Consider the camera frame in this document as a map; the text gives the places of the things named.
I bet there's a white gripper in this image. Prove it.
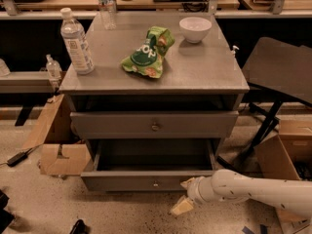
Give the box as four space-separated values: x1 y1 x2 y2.
170 176 214 215

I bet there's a grey drawer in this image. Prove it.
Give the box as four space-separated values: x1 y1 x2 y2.
82 138 215 192
70 111 238 139

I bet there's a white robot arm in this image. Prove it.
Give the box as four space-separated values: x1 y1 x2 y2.
171 169 312 219

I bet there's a grey top drawer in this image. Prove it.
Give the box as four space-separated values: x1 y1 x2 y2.
70 111 238 139

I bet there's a grey wooden drawer cabinet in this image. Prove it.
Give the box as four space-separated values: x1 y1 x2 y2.
58 11 251 168

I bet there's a cardboard box at right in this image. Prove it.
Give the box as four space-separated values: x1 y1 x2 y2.
254 120 312 221

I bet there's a flattened cardboard box at left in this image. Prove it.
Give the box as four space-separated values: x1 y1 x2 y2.
22 95 91 176

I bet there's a green chip bag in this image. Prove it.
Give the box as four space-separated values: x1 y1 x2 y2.
121 26 175 79

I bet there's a small white pump bottle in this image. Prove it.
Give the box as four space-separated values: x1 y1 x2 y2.
231 45 240 58

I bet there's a black folding side table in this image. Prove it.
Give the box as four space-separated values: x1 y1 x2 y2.
216 37 312 171

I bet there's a white ceramic bowl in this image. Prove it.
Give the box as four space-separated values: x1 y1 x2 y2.
179 17 212 43

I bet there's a black power adapter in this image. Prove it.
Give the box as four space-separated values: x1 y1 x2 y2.
7 152 27 167

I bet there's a small sanitizer bottle at left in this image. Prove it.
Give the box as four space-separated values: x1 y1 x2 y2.
46 55 61 80

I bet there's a grey low shelf at left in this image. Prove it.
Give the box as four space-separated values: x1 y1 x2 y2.
0 71 60 94

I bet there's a clear labelled water bottle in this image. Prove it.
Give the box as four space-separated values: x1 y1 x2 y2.
60 8 95 74

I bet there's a clear rear water bottle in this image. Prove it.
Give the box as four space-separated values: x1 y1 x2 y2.
98 0 116 30

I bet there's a wooden workbench at back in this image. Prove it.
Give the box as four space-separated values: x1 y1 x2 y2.
15 0 312 16

